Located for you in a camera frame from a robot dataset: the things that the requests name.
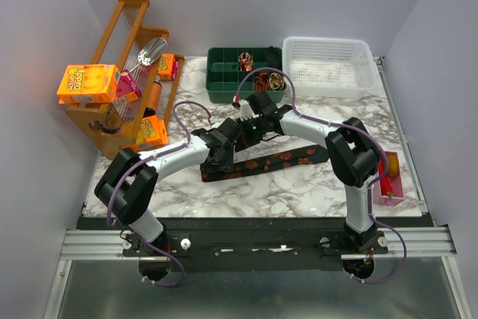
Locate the black orange floral tie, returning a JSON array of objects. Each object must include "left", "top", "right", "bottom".
[{"left": 201, "top": 145, "right": 329, "bottom": 182}]

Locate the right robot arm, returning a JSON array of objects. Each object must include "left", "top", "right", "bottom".
[{"left": 232, "top": 90, "right": 380, "bottom": 253}]

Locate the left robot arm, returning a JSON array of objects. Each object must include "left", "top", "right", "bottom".
[{"left": 94, "top": 118, "right": 241, "bottom": 255}]

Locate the rolled orange black tie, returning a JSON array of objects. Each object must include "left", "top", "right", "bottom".
[{"left": 253, "top": 72, "right": 269, "bottom": 91}]

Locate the rolled beige patterned tie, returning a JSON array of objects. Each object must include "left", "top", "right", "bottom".
[{"left": 268, "top": 72, "right": 285, "bottom": 91}]

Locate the small orange box lower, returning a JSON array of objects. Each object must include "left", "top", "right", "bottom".
[{"left": 123, "top": 115, "right": 169, "bottom": 152}]

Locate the small orange box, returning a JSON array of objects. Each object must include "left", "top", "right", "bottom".
[
  {"left": 123, "top": 115, "right": 169, "bottom": 152},
  {"left": 157, "top": 53, "right": 177, "bottom": 81}
]

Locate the rolled red patterned tie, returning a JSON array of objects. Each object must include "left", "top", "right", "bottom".
[{"left": 238, "top": 52, "right": 253, "bottom": 72}]

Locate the green divided organizer tray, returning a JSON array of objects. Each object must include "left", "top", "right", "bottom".
[{"left": 205, "top": 47, "right": 287, "bottom": 104}]

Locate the orange bottle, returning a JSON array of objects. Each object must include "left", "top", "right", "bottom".
[{"left": 143, "top": 81, "right": 162, "bottom": 117}]

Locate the small orange box upper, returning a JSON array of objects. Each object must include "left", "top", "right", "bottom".
[{"left": 157, "top": 53, "right": 177, "bottom": 81}]

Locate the white plastic basket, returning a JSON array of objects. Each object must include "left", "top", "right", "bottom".
[{"left": 282, "top": 37, "right": 379, "bottom": 98}]

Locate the wooden rack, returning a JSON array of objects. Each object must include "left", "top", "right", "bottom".
[{"left": 66, "top": 0, "right": 169, "bottom": 159}]

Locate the tin can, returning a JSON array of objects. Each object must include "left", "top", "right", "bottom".
[{"left": 96, "top": 105, "right": 122, "bottom": 134}]

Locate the pink small box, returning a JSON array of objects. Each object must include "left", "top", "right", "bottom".
[{"left": 116, "top": 70, "right": 141, "bottom": 103}]

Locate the metal scoop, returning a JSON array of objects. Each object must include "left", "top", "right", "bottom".
[{"left": 137, "top": 37, "right": 167, "bottom": 66}]

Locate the orange fruit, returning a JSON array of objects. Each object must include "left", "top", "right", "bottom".
[{"left": 387, "top": 155, "right": 400, "bottom": 178}]

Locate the red chili pepper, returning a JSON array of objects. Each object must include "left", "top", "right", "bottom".
[{"left": 379, "top": 161, "right": 394, "bottom": 199}]

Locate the orange snack box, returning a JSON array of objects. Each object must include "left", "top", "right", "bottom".
[{"left": 57, "top": 64, "right": 120, "bottom": 104}]

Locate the pink tray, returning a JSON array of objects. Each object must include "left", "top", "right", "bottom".
[{"left": 373, "top": 152, "right": 405, "bottom": 206}]

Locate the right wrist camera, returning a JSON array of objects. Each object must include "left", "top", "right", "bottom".
[{"left": 239, "top": 99, "right": 258, "bottom": 121}]

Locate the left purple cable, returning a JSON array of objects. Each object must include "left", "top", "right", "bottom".
[{"left": 106, "top": 101, "right": 216, "bottom": 287}]

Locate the purple cable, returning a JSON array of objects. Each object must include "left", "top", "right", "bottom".
[
  {"left": 106, "top": 101, "right": 216, "bottom": 287},
  {"left": 232, "top": 67, "right": 407, "bottom": 285}
]

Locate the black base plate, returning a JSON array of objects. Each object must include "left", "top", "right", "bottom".
[{"left": 64, "top": 218, "right": 388, "bottom": 276}]

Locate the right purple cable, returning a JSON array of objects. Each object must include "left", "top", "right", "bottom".
[{"left": 232, "top": 67, "right": 407, "bottom": 285}]

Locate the aluminium rail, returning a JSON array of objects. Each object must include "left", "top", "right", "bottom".
[{"left": 60, "top": 226, "right": 456, "bottom": 261}]

